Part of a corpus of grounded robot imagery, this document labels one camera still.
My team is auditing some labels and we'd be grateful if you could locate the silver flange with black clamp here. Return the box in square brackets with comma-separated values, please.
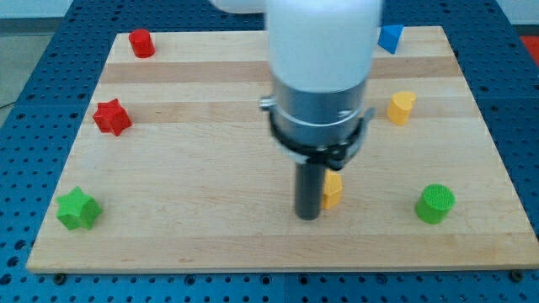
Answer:
[260, 79, 376, 171]

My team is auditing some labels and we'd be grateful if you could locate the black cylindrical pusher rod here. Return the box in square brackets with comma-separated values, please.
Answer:
[295, 163, 323, 221]

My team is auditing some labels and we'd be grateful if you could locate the yellow hexagon block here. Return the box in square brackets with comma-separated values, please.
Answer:
[322, 170, 343, 210]

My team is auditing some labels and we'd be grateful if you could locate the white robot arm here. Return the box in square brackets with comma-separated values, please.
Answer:
[211, 0, 382, 221]

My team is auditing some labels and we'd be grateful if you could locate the yellow heart block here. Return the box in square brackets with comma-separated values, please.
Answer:
[386, 91, 417, 125]

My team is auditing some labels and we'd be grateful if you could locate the blue triangle block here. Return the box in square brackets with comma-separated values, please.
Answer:
[377, 24, 404, 55]

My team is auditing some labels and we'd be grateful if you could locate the green cylinder block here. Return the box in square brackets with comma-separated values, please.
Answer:
[414, 183, 456, 224]

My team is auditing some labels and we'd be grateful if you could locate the wooden board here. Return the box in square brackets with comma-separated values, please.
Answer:
[27, 26, 538, 274]

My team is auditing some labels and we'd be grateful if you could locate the red cylinder block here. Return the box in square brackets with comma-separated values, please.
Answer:
[128, 29, 155, 58]

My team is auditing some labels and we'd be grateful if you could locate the red star block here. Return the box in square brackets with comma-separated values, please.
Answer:
[93, 98, 132, 136]

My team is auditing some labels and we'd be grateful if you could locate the green star block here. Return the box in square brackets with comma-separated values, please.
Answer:
[56, 186, 103, 230]

